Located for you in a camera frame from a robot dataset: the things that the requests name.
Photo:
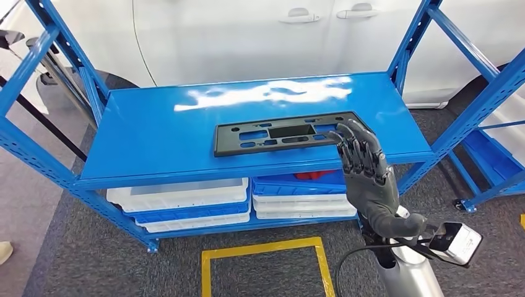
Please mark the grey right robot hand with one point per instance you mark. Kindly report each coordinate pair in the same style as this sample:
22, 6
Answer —
373, 192

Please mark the black plastic plate bracket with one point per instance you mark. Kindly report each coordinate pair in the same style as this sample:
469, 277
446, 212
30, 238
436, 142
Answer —
223, 141

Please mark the blue metal shelf rack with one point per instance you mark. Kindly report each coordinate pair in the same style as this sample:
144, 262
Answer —
164, 135
492, 160

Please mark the red cloth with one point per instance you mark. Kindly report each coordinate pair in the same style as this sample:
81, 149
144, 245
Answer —
311, 176

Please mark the black caster wheel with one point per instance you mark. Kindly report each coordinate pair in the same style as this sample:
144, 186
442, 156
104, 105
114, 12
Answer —
457, 204

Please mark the blue plastic bin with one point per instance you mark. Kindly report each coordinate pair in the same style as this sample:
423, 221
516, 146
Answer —
287, 189

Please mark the yellow floor tape square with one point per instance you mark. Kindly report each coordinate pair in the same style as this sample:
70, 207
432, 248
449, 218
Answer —
254, 248
523, 221

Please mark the large white plastic bin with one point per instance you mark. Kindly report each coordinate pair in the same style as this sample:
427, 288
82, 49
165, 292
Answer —
176, 201

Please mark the white car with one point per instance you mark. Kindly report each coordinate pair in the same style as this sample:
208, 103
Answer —
246, 41

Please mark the thin black rod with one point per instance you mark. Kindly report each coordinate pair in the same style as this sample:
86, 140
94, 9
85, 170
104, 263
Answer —
41, 119

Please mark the person's shoe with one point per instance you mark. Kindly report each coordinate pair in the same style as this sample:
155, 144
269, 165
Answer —
5, 252

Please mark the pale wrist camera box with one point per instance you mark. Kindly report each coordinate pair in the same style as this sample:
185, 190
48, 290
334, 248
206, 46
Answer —
463, 246

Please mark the steel stand frame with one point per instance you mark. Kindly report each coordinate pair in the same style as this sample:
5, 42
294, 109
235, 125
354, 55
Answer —
53, 67

